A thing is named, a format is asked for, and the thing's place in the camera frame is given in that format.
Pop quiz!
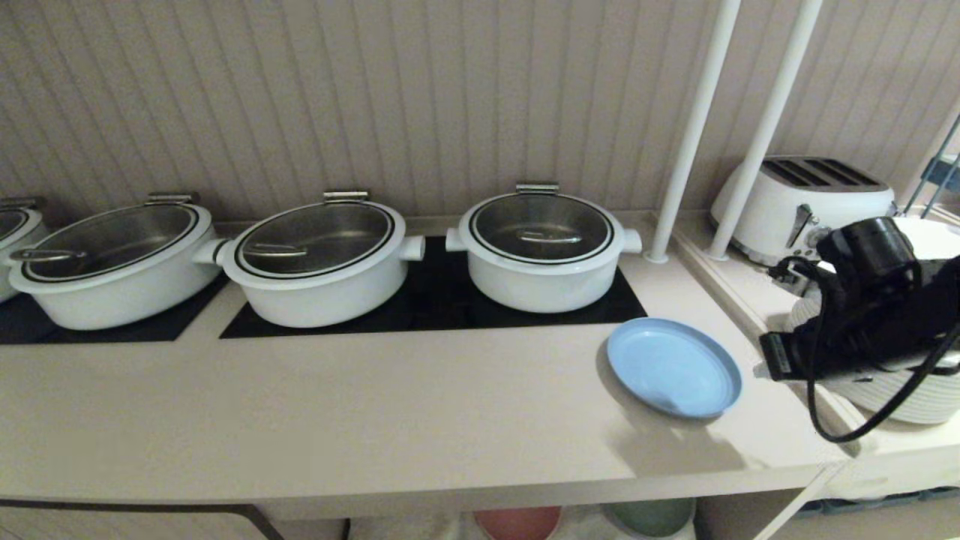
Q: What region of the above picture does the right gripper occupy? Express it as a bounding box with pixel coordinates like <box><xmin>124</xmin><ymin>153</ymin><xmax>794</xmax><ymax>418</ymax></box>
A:
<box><xmin>759</xmin><ymin>298</ymin><xmax>912</xmax><ymax>383</ymax></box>

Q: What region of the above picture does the light blue plate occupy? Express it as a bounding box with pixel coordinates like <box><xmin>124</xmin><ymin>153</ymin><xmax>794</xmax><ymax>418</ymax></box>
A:
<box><xmin>606</xmin><ymin>317</ymin><xmax>743</xmax><ymax>419</ymax></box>

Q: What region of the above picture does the white shelf pole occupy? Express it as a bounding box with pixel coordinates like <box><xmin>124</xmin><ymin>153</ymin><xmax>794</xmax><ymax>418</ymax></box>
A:
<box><xmin>706</xmin><ymin>0</ymin><xmax>824</xmax><ymax>262</ymax></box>
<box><xmin>646</xmin><ymin>0</ymin><xmax>743</xmax><ymax>264</ymax></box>

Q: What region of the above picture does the green plate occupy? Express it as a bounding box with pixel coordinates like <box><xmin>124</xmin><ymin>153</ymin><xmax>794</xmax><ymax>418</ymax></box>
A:
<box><xmin>601</xmin><ymin>497</ymin><xmax>697</xmax><ymax>539</ymax></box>

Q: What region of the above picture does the pink plate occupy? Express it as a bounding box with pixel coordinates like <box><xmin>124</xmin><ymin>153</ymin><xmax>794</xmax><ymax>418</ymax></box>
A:
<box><xmin>473</xmin><ymin>506</ymin><xmax>564</xmax><ymax>540</ymax></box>

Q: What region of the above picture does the stack of white plates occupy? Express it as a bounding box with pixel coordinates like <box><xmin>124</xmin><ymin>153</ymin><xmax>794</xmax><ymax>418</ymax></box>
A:
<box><xmin>784</xmin><ymin>217</ymin><xmax>960</xmax><ymax>427</ymax></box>

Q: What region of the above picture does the white four-slot toaster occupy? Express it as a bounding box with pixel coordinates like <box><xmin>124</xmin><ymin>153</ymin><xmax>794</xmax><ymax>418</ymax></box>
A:
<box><xmin>710</xmin><ymin>155</ymin><xmax>898</xmax><ymax>268</ymax></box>

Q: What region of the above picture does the dark blue tray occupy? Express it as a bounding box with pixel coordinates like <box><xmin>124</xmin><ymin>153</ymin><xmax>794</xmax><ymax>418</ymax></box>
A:
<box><xmin>796</xmin><ymin>486</ymin><xmax>960</xmax><ymax>517</ymax></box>

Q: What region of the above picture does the blue metal rack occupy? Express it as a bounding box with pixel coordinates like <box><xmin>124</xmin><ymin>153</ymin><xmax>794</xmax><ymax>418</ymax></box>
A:
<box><xmin>903</xmin><ymin>112</ymin><xmax>960</xmax><ymax>220</ymax></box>

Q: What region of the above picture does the black glass cooktop panel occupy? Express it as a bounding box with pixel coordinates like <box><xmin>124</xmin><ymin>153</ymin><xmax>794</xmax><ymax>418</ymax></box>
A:
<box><xmin>0</xmin><ymin>273</ymin><xmax>230</xmax><ymax>345</ymax></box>
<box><xmin>219</xmin><ymin>236</ymin><xmax>648</xmax><ymax>340</ymax></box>

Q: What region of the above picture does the black cable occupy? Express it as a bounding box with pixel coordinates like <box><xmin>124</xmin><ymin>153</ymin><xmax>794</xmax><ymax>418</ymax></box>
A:
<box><xmin>805</xmin><ymin>259</ymin><xmax>960</xmax><ymax>444</ymax></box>

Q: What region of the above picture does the white pot with side handles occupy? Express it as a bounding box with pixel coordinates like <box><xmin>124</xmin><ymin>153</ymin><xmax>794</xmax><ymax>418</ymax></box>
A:
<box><xmin>4</xmin><ymin>193</ymin><xmax>227</xmax><ymax>332</ymax></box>
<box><xmin>0</xmin><ymin>196</ymin><xmax>50</xmax><ymax>305</ymax></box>
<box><xmin>193</xmin><ymin>190</ymin><xmax>427</xmax><ymax>329</ymax></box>
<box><xmin>445</xmin><ymin>183</ymin><xmax>644</xmax><ymax>314</ymax></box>

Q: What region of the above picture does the glass pot lid steel handle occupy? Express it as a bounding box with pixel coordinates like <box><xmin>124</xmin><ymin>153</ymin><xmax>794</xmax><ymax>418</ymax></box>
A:
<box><xmin>0</xmin><ymin>198</ymin><xmax>38</xmax><ymax>242</ymax></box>
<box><xmin>9</xmin><ymin>193</ymin><xmax>202</xmax><ymax>285</ymax></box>
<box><xmin>234</xmin><ymin>191</ymin><xmax>397</xmax><ymax>281</ymax></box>
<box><xmin>469</xmin><ymin>184</ymin><xmax>616</xmax><ymax>266</ymax></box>

